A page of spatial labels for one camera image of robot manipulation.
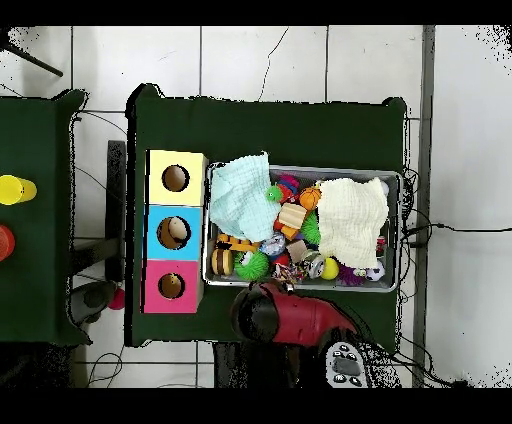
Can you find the small orange basketball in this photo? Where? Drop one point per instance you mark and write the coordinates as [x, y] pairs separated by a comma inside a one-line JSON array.
[[310, 198]]

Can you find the mint green muslin cloth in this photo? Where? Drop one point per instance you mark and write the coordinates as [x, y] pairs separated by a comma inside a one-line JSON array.
[[240, 200]]

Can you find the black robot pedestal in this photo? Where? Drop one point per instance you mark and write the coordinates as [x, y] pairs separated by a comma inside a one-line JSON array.
[[240, 368]]

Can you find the red plastic cup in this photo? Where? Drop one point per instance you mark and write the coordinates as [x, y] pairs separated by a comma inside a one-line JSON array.
[[6, 243]]

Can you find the ridged wooden block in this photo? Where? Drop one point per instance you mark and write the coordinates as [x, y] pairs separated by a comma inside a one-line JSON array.
[[292, 216]]

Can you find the cream muslin cloth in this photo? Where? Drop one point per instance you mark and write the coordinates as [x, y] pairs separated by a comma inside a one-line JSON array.
[[352, 224]]

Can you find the yellow plastic cup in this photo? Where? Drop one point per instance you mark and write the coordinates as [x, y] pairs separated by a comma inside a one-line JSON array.
[[12, 190]]

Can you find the clear mesh bin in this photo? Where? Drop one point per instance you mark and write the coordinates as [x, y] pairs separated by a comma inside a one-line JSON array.
[[340, 172]]

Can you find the green spiky ball with eyes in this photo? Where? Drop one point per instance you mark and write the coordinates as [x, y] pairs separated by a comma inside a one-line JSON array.
[[254, 266]]

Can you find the black tripod leg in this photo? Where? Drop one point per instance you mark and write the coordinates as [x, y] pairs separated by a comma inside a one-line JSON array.
[[36, 62]]

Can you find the wooden striped burger toy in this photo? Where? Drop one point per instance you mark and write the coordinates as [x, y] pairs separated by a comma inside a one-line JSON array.
[[222, 260]]

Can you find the yellow ball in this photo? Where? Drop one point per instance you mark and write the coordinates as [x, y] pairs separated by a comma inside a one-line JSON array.
[[330, 268]]

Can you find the black padded upright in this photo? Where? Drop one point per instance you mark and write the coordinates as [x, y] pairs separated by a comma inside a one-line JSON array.
[[116, 180]]

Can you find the dark green side table cloth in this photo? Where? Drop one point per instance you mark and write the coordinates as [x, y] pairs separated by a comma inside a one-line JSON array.
[[32, 300]]

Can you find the clear glitter ball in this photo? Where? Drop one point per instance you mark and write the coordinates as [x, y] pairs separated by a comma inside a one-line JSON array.
[[272, 244]]

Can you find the wooden box with three holes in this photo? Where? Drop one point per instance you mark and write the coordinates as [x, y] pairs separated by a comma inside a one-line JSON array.
[[160, 240]]

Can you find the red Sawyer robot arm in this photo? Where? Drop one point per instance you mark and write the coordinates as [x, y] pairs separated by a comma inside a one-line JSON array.
[[304, 320]]

